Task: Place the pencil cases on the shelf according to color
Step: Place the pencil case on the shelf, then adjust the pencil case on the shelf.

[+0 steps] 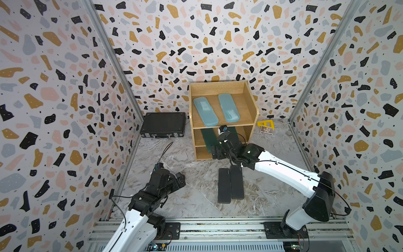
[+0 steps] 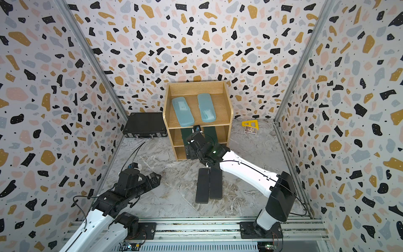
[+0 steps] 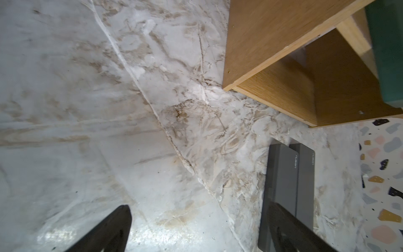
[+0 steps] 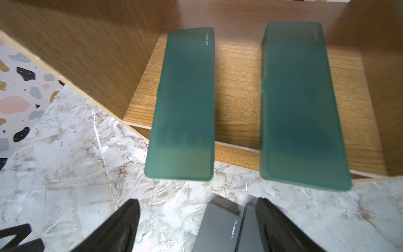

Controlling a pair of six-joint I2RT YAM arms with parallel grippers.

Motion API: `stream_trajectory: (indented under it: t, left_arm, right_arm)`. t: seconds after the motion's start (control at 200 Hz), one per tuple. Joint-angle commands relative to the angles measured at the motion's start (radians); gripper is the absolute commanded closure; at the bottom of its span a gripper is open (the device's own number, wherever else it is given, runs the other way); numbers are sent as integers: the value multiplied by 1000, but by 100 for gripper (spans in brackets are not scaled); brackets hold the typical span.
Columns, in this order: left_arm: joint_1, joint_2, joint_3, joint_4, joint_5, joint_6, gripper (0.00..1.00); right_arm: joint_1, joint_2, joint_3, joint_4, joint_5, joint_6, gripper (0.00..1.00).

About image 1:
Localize dark green pencil case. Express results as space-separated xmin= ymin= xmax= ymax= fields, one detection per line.
xmin=201 ymin=128 xmax=219 ymax=153

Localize yellow triangle ruler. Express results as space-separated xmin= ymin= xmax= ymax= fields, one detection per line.
xmin=257 ymin=120 xmax=275 ymax=130

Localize black pencil case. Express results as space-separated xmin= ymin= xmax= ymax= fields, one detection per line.
xmin=218 ymin=168 xmax=232 ymax=204
xmin=230 ymin=165 xmax=245 ymax=200

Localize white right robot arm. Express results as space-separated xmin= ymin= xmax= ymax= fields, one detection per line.
xmin=212 ymin=126 xmax=335 ymax=236

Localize small photo card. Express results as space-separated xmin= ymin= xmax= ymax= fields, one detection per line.
xmin=260 ymin=126 xmax=274 ymax=135

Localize light blue pencil case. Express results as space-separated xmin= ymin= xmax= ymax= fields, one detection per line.
xmin=194 ymin=97 xmax=219 ymax=127
xmin=218 ymin=93 xmax=240 ymax=123

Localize black briefcase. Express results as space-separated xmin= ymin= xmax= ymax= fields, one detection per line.
xmin=140 ymin=112 xmax=186 ymax=139

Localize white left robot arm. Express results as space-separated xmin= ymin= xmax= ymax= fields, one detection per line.
xmin=103 ymin=168 xmax=186 ymax=252

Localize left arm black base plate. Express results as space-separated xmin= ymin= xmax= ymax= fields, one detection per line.
xmin=154 ymin=222 xmax=181 ymax=240

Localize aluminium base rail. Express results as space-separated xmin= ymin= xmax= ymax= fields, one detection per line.
xmin=85 ymin=217 xmax=359 ymax=252

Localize wooden three-tier shelf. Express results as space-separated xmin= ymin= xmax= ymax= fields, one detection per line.
xmin=189 ymin=81 xmax=259 ymax=161

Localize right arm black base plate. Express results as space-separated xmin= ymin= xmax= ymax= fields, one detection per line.
xmin=263 ymin=222 xmax=308 ymax=239

